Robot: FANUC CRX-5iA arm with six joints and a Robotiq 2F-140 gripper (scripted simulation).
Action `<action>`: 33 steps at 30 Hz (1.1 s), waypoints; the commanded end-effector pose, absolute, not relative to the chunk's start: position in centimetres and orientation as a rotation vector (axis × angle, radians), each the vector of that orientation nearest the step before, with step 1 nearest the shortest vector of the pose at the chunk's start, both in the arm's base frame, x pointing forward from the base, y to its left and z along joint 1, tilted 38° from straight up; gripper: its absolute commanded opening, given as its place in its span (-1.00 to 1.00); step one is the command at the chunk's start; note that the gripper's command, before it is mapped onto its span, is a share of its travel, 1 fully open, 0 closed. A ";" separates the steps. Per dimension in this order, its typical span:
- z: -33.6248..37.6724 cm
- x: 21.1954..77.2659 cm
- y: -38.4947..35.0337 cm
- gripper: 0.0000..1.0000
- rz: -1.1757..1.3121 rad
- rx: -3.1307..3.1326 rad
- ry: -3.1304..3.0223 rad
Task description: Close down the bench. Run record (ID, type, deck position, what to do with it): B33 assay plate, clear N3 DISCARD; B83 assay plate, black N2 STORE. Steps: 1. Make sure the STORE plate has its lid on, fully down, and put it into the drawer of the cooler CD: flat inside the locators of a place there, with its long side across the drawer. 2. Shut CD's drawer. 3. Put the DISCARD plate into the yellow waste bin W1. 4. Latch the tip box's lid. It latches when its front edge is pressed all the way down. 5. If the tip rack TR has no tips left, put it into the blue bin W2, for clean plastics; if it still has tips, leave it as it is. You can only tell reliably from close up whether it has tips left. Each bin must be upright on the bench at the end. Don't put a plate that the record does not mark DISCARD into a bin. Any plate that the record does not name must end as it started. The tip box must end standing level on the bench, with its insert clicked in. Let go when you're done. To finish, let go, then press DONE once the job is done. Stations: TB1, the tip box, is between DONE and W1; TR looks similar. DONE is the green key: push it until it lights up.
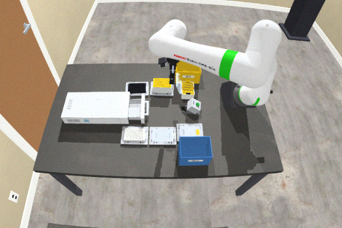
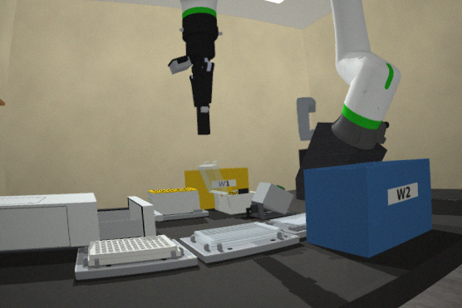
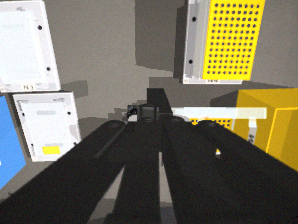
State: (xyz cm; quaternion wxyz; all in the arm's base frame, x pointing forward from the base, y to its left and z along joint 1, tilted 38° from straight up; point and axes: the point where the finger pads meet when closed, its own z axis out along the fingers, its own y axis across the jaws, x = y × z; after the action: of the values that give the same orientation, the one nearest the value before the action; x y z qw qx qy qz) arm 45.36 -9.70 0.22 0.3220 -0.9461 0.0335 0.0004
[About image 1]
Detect blue bin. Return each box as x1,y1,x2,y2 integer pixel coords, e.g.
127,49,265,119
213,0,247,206
178,136,213,166

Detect yellow waste bin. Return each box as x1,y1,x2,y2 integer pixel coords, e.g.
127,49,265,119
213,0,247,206
175,61,201,84

